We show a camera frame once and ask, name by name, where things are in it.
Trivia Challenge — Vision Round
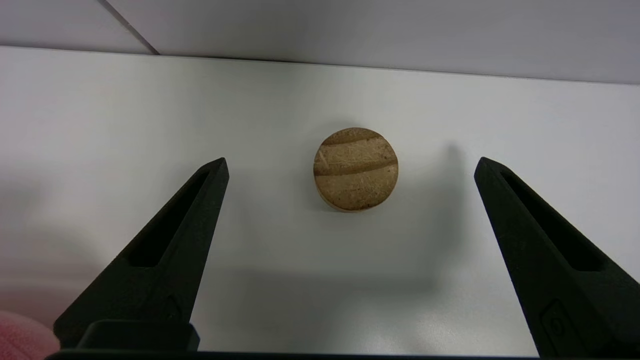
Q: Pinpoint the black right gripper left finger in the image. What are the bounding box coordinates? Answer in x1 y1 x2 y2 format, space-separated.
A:
54 158 230 350

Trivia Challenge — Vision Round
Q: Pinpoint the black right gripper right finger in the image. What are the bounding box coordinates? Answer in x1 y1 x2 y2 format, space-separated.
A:
474 157 640 360

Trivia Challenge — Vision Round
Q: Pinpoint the small wooden cylinder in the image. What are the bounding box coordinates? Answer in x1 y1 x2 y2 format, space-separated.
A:
313 127 400 213

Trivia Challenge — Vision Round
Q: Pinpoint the pink plush peach toy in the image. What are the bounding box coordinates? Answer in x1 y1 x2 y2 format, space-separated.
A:
0 310 60 360

